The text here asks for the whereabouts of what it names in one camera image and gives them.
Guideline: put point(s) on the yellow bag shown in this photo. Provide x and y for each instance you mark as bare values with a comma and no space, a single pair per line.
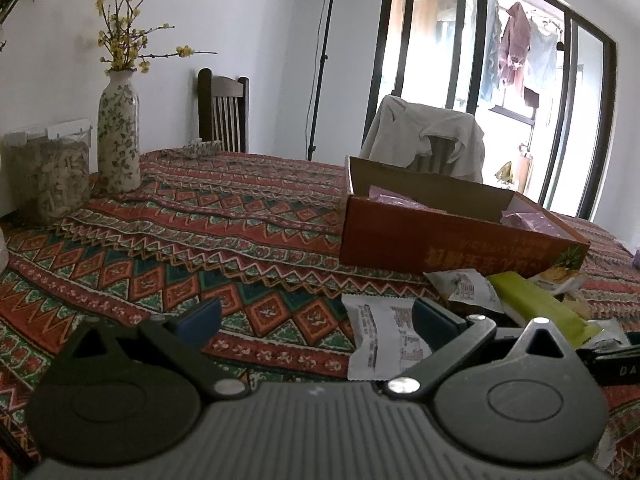
505,172

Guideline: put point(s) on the yellow-green snack packet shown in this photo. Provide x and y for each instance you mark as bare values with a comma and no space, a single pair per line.
535,305

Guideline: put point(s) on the clear cracker packet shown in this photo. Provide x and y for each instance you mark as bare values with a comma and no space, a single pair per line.
562,280

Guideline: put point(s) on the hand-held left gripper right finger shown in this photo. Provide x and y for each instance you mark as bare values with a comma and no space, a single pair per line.
435,325

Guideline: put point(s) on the orange cardboard box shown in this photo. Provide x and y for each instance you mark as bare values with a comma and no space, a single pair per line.
400,240

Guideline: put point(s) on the black sliding door frame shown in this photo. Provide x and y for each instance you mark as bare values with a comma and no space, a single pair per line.
467,35

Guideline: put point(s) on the yellow flower branches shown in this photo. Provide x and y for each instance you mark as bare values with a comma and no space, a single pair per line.
120,25

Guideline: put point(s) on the floral ceramic vase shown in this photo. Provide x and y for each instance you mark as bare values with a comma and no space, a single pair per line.
120,135

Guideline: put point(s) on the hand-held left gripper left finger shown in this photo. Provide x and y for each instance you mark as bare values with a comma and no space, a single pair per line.
200,320

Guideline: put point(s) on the clear jar of dried slices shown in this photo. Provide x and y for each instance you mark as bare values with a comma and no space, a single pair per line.
47,180

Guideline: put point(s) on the crumpled floral cloth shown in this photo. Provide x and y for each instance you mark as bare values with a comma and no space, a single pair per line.
200,147

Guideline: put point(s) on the dark wooden chair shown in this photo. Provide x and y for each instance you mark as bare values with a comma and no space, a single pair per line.
222,110
440,152

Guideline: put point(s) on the white snack packet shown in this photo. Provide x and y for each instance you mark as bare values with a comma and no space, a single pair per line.
380,330
607,332
465,290

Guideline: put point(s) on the row of hanging clothes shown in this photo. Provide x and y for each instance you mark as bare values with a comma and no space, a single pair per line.
515,45

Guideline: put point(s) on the beige jacket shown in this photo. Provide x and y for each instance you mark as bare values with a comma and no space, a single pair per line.
425,125

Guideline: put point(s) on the pink snack packet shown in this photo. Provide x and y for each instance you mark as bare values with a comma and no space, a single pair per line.
525,215
395,197

